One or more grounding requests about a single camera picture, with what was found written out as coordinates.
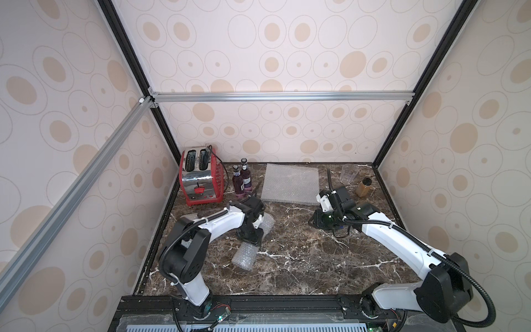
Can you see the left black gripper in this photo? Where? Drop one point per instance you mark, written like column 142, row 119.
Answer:
column 257, row 239

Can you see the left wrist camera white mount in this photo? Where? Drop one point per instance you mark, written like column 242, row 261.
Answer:
column 258, row 222

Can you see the purple bottle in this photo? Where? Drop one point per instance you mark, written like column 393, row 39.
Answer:
column 238, row 183
column 246, row 176

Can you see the diagonal aluminium frame bar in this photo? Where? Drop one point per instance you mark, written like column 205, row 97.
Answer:
column 33, row 249

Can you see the black right frame post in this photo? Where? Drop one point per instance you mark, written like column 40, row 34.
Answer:
column 448, row 39

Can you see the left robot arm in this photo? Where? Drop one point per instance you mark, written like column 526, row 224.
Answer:
column 183, row 254

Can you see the red and chrome toaster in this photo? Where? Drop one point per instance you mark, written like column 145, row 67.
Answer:
column 201, row 176

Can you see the horizontal aluminium frame bar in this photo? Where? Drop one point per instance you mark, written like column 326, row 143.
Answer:
column 308, row 96

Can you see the stack of bubble wrap sheets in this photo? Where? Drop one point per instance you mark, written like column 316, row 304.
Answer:
column 291, row 184

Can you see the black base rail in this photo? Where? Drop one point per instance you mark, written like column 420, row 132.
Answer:
column 267, row 313

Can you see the purple bottle rear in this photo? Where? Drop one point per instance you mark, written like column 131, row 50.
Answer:
column 246, row 176

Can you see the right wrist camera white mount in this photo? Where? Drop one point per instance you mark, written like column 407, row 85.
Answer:
column 323, row 200

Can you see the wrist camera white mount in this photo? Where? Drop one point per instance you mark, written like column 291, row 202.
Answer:
column 258, row 222
column 323, row 200

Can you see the black left frame post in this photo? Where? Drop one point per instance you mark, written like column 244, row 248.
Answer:
column 112, row 18

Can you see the black frame post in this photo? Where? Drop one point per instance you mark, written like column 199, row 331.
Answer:
column 448, row 39
column 112, row 18

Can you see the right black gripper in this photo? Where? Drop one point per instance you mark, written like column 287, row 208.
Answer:
column 322, row 220

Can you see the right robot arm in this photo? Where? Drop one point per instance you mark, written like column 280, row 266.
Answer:
column 441, row 291

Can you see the brown spice jar black lid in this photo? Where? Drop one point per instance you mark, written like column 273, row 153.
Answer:
column 364, row 187

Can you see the clear drinking glass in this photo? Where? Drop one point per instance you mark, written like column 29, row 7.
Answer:
column 348, row 173

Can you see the purple bottle middle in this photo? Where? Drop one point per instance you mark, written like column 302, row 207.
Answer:
column 238, row 183

